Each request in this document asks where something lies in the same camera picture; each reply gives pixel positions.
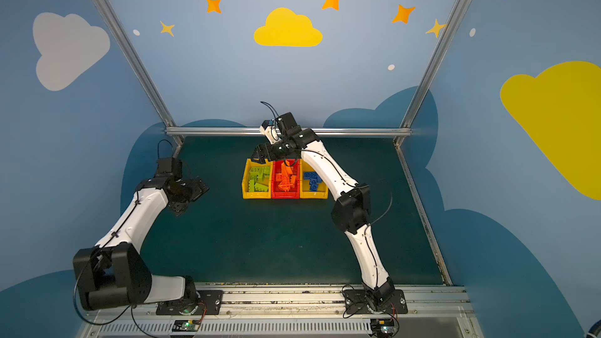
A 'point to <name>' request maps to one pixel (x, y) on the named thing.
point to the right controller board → (383, 327)
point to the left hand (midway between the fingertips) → (201, 193)
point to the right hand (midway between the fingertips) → (262, 153)
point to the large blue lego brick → (313, 177)
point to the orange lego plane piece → (285, 178)
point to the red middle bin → (278, 192)
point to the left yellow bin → (246, 194)
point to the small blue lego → (314, 187)
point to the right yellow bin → (304, 184)
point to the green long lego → (262, 185)
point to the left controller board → (185, 325)
